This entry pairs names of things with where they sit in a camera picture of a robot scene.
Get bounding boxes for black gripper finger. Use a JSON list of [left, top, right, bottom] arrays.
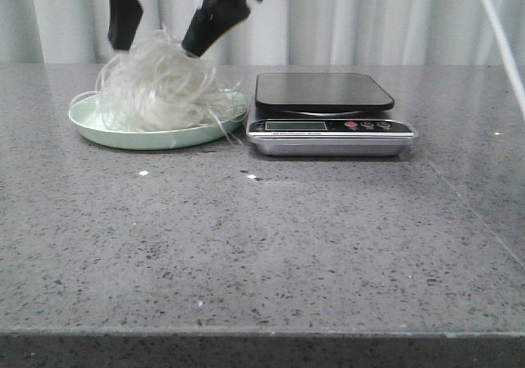
[[182, 0, 250, 57], [107, 0, 143, 51]]

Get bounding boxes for white vermicelli noodle bundle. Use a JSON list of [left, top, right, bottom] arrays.
[[84, 30, 239, 132]]

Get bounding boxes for white pleated curtain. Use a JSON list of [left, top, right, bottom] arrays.
[[1, 0, 501, 66]]

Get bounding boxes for pale green plastic plate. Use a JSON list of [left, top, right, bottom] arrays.
[[68, 92, 249, 151]]

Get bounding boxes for silver black kitchen scale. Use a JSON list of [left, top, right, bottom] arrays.
[[246, 72, 418, 157]]

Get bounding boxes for white cable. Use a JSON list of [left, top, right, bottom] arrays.
[[471, 0, 525, 123]]

